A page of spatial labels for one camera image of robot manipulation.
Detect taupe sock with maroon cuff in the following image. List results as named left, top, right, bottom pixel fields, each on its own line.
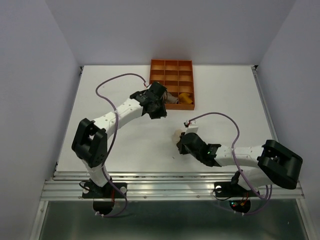
left=164, top=92, right=179, bottom=104

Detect mustard yellow striped sock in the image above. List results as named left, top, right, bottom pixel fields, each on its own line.
left=178, top=92, right=194, bottom=105

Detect orange compartment tray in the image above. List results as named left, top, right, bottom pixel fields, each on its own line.
left=149, top=59, right=195, bottom=111

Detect cream and brown sock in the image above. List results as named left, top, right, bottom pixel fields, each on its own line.
left=171, top=129, right=183, bottom=145

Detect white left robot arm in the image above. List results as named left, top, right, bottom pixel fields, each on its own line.
left=71, top=82, right=167, bottom=197

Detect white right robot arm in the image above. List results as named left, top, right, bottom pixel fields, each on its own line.
left=176, top=132, right=303, bottom=195

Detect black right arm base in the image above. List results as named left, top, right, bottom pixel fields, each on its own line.
left=211, top=171, right=255, bottom=214

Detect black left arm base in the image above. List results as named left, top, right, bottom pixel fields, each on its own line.
left=79, top=180, right=128, bottom=218

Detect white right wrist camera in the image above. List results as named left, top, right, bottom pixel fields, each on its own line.
left=184, top=120, right=199, bottom=135

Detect aluminium right side rail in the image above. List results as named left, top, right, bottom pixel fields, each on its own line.
left=251, top=64, right=291, bottom=176

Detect aluminium front rail frame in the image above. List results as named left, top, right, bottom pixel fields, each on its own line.
left=41, top=171, right=306, bottom=201

